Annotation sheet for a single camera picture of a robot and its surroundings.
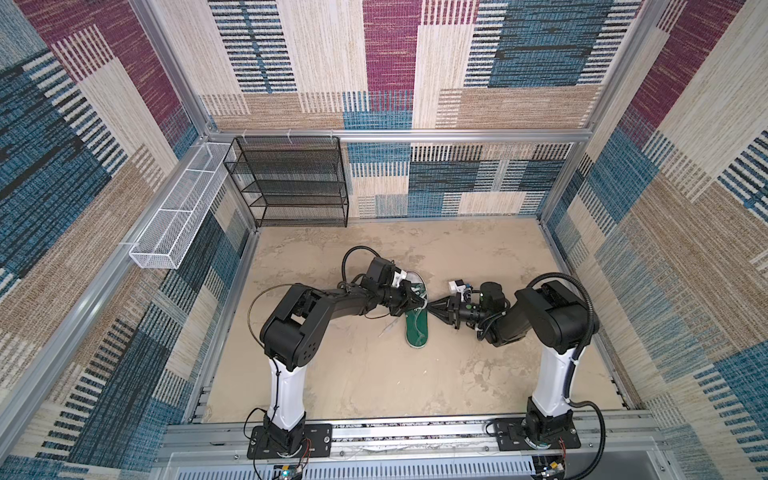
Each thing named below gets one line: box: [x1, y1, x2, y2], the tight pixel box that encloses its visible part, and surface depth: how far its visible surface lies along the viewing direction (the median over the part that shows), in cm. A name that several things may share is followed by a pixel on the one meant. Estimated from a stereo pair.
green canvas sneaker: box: [404, 271, 429, 349], surface depth 91 cm
